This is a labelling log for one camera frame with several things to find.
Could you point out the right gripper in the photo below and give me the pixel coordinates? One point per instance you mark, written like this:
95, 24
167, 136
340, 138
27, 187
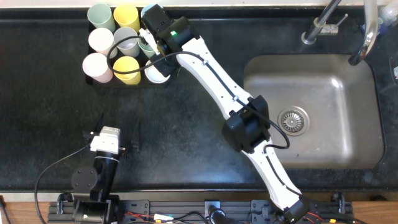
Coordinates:
164, 64

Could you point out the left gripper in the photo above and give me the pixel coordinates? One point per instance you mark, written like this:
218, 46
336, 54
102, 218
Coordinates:
87, 134

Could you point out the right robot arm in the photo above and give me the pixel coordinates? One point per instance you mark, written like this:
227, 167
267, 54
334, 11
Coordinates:
211, 74

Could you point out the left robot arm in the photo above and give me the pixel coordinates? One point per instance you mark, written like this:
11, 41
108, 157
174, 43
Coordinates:
105, 174

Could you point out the white and blue cup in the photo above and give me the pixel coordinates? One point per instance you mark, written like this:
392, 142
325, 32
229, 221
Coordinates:
154, 76

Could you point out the green cup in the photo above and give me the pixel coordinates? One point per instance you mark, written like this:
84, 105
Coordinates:
101, 16
145, 49

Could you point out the yellow cup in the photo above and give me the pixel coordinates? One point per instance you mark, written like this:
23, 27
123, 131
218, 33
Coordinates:
127, 17
127, 71

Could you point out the grey cup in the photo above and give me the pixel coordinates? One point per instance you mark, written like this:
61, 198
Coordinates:
126, 40

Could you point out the pink cup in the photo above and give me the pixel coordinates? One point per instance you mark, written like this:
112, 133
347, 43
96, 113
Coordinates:
97, 68

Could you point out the steel sink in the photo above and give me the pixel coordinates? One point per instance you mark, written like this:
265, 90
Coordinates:
329, 102

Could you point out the steel tap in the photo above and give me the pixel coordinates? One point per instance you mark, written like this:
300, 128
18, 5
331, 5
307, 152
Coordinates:
370, 34

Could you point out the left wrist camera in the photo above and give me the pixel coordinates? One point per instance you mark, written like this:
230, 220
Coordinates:
105, 140

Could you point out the mounting rail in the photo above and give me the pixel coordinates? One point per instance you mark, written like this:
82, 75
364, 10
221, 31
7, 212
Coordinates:
182, 208

